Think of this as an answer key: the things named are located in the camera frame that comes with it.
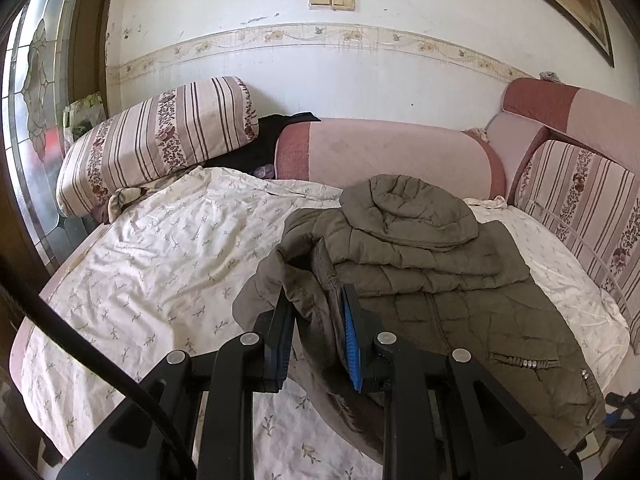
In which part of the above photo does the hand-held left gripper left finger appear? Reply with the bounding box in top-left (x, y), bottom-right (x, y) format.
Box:
top-left (56, 294), bottom-right (297, 480)

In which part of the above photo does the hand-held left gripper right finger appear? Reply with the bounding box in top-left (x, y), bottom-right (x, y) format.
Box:
top-left (339, 282), bottom-right (583, 480)

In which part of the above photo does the olive padded hooded jacket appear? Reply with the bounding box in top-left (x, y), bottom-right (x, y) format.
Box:
top-left (232, 174), bottom-right (607, 466)

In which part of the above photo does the white floral bed sheet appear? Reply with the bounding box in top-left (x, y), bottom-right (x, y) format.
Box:
top-left (20, 165), bottom-right (631, 480)

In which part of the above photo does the long pink sofa backrest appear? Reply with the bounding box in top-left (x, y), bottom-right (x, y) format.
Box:
top-left (274, 117), bottom-right (508, 201)

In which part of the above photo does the black cloth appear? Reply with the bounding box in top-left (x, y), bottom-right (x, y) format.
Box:
top-left (202, 112), bottom-right (321, 178)

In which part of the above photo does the striped floral sofa cushion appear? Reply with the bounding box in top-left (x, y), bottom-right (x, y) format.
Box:
top-left (515, 139), bottom-right (640, 311)

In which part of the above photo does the striped floral pillow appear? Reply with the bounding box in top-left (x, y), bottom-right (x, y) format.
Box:
top-left (56, 76), bottom-right (260, 218)

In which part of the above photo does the green printed bag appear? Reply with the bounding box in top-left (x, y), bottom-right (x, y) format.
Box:
top-left (62, 92), bottom-right (108, 142)

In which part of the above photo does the tall pink sofa backrest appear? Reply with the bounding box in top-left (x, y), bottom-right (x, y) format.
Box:
top-left (485, 77), bottom-right (640, 201)

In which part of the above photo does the stained glass door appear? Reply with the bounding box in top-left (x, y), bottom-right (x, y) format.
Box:
top-left (0, 0), bottom-right (108, 261)

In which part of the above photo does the black cable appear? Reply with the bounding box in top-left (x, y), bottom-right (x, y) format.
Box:
top-left (0, 280), bottom-right (197, 480)

